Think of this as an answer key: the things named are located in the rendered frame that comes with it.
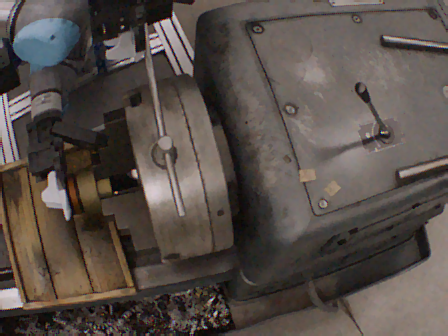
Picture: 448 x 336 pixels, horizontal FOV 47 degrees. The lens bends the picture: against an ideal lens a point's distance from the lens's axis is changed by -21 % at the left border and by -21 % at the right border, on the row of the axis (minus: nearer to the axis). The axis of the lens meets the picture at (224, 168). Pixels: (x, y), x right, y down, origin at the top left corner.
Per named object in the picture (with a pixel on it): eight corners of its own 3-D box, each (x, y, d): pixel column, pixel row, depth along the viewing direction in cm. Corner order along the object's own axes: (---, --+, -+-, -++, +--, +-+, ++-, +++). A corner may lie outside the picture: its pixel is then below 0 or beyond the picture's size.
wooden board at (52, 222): (97, 140, 134) (95, 133, 130) (138, 295, 123) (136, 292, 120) (-3, 172, 130) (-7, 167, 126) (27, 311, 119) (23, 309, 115)
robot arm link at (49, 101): (63, 103, 117) (57, 86, 110) (65, 122, 116) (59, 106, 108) (34, 113, 116) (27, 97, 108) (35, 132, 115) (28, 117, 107)
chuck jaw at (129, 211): (157, 183, 106) (177, 249, 102) (159, 194, 111) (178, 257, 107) (99, 198, 105) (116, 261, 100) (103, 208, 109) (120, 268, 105)
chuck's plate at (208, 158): (180, 98, 129) (191, 49, 98) (221, 250, 125) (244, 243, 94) (164, 102, 128) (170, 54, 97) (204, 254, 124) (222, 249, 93)
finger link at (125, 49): (107, 69, 88) (102, 29, 81) (144, 58, 89) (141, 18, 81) (109, 83, 87) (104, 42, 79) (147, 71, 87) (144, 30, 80)
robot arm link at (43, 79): (61, 63, 121) (56, 45, 113) (64, 104, 118) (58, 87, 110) (32, 73, 120) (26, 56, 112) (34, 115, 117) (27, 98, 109)
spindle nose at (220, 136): (203, 112, 123) (214, 82, 103) (232, 219, 121) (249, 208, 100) (188, 116, 123) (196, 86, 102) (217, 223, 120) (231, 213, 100)
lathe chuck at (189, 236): (164, 102, 128) (170, 54, 97) (204, 254, 124) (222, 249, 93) (123, 114, 127) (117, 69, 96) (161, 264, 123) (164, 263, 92)
